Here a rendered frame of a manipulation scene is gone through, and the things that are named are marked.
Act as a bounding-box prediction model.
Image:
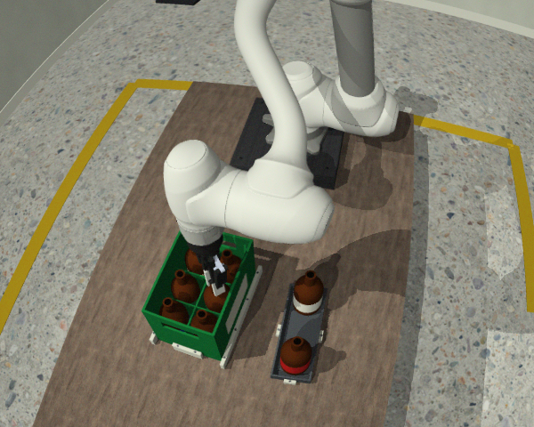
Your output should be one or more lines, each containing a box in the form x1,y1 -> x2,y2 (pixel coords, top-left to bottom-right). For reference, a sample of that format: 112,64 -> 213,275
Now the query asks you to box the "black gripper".
187,234 -> 228,297

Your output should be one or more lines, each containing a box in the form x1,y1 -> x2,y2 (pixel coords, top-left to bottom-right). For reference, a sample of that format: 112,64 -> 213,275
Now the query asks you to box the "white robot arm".
164,0 -> 400,246

